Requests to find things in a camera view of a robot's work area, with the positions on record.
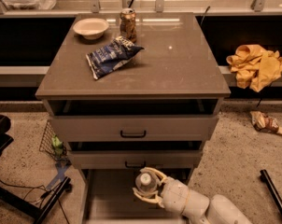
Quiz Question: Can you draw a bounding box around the crushed brown soda can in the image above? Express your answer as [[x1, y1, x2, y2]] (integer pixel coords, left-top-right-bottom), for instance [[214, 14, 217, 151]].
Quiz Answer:
[[120, 8, 137, 43]]

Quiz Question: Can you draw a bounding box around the brown snack wrapper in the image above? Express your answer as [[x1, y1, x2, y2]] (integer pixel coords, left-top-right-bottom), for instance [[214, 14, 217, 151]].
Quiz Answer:
[[250, 111, 282, 135]]

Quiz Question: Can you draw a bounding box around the black stand leg left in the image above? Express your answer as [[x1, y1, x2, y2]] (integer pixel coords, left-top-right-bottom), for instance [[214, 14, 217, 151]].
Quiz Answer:
[[0, 176, 71, 224]]

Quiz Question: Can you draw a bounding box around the blue tape cross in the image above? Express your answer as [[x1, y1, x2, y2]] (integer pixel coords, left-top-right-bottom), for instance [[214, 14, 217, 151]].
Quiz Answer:
[[46, 161, 70, 190]]

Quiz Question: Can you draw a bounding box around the blue chip bag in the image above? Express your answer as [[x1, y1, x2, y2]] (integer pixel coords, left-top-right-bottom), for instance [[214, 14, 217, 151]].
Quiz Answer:
[[86, 36, 143, 80]]

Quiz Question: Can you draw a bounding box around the black bar right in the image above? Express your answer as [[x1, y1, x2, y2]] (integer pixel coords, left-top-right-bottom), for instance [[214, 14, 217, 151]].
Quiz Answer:
[[260, 170, 282, 216]]

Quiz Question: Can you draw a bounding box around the black cable on floor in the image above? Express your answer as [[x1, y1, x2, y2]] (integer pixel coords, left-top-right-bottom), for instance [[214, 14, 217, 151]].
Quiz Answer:
[[0, 171, 71, 224]]

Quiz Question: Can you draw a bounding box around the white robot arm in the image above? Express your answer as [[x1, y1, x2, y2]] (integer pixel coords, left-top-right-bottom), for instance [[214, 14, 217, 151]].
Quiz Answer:
[[133, 167, 252, 224]]

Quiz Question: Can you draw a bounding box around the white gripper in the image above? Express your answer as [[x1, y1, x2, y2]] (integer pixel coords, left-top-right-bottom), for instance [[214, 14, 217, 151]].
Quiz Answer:
[[133, 167, 189, 215]]

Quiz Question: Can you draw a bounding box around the green object in basket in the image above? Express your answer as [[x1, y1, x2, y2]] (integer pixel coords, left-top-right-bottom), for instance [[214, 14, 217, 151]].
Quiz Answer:
[[51, 135, 63, 156]]

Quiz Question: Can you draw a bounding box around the middle grey drawer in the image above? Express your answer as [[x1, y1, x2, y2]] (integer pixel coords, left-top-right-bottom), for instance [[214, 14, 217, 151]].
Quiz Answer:
[[68, 142, 202, 169]]

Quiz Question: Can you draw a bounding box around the grey drawer cabinet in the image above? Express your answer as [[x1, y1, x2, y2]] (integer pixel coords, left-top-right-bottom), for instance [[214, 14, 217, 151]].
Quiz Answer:
[[36, 13, 230, 210]]

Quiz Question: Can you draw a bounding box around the top grey drawer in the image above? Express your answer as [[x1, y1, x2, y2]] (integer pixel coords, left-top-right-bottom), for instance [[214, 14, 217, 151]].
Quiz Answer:
[[45, 99, 221, 143]]

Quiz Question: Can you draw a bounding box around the white bowl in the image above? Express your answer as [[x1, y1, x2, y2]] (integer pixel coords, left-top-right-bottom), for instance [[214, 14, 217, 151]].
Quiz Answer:
[[73, 18, 109, 40]]

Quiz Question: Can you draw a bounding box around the wire mesh basket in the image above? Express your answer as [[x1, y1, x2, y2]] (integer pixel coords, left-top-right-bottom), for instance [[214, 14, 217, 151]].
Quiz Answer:
[[39, 122, 67, 161]]

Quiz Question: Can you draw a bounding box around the grey drawer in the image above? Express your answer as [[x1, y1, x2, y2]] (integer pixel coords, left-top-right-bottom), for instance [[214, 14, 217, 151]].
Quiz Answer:
[[68, 142, 202, 169], [81, 170, 189, 224], [45, 99, 221, 143]]

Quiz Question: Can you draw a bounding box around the bottom grey drawer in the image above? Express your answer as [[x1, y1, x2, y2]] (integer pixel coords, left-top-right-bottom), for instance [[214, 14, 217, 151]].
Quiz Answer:
[[81, 170, 189, 224]]

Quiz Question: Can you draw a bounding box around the clear plastic water bottle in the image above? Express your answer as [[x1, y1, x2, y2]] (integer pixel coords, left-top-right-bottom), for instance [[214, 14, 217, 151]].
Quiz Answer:
[[135, 172, 158, 195]]

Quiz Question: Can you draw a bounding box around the yellow cloth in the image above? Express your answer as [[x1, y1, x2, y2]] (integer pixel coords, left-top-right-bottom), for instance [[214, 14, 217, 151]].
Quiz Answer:
[[226, 44, 282, 92]]

